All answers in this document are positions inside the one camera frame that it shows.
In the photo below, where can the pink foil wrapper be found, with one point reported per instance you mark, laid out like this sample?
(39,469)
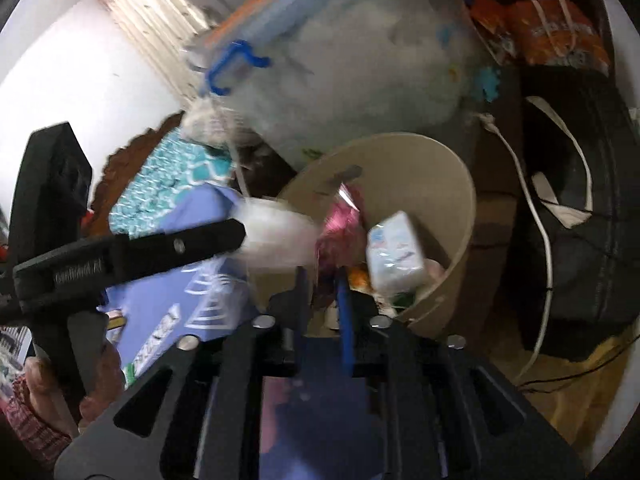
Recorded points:
(340,225)

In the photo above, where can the teal patterned quilt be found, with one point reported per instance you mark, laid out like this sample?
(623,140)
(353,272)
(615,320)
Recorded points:
(165,180)

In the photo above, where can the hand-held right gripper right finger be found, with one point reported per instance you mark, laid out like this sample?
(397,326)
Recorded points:
(344,320)

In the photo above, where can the beige round waste bin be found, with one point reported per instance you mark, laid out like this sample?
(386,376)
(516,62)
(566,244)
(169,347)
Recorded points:
(440,175)

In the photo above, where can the white tissue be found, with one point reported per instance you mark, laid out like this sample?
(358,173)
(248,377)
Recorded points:
(280,235)

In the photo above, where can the leaf-patterned beige curtain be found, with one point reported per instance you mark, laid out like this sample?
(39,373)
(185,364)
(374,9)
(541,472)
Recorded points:
(150,30)

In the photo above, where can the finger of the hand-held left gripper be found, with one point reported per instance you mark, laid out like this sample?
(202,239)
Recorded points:
(180,245)

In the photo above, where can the large orange snack bag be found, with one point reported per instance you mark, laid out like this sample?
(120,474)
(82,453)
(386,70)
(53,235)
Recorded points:
(560,32)

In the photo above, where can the person's left forearm plaid sleeve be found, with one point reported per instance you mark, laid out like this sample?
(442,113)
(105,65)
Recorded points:
(25,425)

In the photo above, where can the purple printed blanket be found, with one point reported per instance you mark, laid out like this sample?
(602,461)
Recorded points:
(165,290)

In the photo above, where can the person's left hand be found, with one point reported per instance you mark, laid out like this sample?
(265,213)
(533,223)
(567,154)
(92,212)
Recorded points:
(37,377)

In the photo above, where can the carved wooden headboard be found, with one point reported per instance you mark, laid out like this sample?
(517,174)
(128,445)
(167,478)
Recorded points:
(120,157)

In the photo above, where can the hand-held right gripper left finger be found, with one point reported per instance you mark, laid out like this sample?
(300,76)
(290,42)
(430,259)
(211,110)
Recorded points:
(301,302)

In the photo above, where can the white drink carton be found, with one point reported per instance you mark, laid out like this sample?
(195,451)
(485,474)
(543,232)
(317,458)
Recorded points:
(395,255)

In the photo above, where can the small orange snack bag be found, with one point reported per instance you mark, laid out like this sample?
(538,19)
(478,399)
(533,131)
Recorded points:
(492,27)

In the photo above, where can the grey dotted pillow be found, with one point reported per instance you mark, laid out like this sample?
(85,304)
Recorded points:
(205,120)

